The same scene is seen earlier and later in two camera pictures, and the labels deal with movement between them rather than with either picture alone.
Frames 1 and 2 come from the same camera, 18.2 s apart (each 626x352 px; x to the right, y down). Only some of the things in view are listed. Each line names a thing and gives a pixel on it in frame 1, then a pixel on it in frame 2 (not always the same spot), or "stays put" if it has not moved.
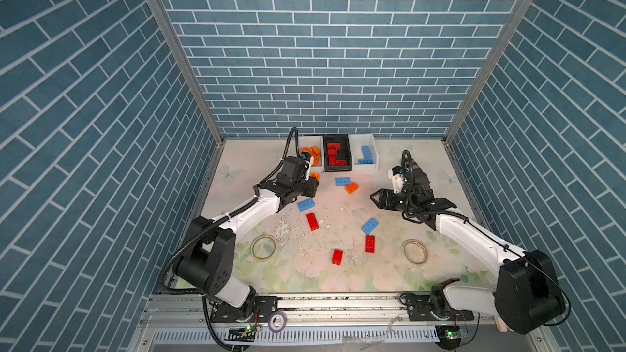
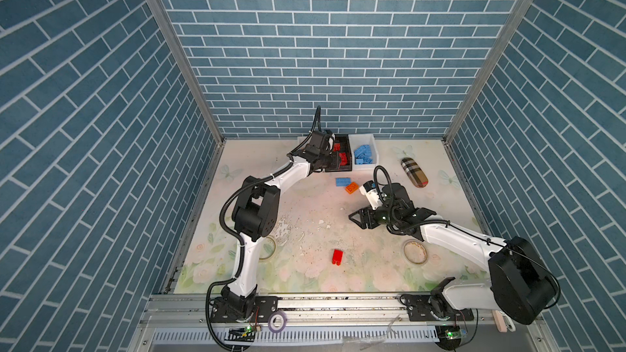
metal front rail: x=357 y=324 stays put
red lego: x=337 y=257 stays put
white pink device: x=500 y=324 stays put
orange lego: x=351 y=187 stays put
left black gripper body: x=305 y=187 -> x=323 y=159
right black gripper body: x=398 y=202 -> x=381 y=216
